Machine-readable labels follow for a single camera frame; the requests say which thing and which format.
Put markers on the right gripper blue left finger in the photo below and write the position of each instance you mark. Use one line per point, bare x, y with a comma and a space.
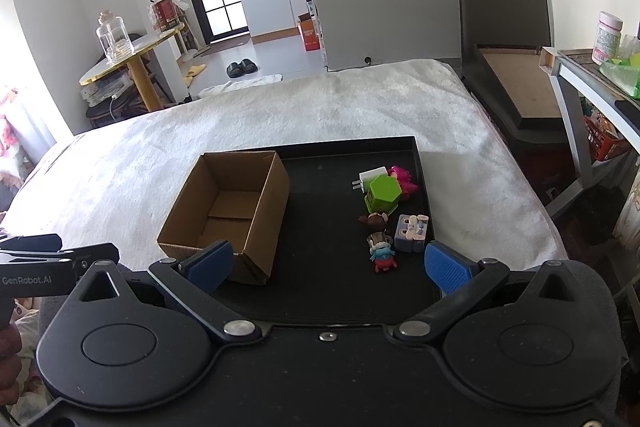
191, 284

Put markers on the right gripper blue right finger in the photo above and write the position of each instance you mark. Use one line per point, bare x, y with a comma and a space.
463, 282

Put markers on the grey-blue block toy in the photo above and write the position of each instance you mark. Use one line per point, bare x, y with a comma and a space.
410, 234

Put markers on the red blue cartoon figure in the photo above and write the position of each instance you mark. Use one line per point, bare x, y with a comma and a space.
383, 257

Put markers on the brown-haired doll figure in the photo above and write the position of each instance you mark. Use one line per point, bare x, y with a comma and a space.
374, 222

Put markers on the green hexagonal box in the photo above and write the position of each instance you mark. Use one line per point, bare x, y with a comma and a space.
383, 194

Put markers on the pink toy figure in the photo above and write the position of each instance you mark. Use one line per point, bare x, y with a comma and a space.
405, 181

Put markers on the white charger plug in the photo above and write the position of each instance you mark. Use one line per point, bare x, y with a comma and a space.
366, 177

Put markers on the person's left hand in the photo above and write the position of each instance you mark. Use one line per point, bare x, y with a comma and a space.
10, 364

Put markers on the brown cardboard box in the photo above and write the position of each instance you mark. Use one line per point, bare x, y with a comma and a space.
238, 197

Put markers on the small striped cup figure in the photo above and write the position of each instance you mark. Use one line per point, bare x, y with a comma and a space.
379, 240

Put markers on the black plastic tray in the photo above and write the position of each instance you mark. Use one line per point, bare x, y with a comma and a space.
322, 273

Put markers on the round gold-edged side table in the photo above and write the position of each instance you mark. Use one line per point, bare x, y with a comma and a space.
133, 62

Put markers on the black slippers pair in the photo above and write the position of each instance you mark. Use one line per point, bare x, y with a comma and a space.
245, 67

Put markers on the grey shelf unit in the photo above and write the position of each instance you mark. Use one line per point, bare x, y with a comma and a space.
576, 83

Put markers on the clear glass jar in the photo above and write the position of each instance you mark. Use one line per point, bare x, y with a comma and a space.
113, 37

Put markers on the orange cardboard box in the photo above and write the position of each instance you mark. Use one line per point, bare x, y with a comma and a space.
309, 35

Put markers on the red tin in bag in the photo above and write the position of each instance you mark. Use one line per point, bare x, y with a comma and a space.
165, 14

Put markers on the dark open storage box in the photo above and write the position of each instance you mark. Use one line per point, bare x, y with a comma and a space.
501, 41

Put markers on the white pink-lid bottle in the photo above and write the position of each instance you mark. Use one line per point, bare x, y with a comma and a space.
607, 41

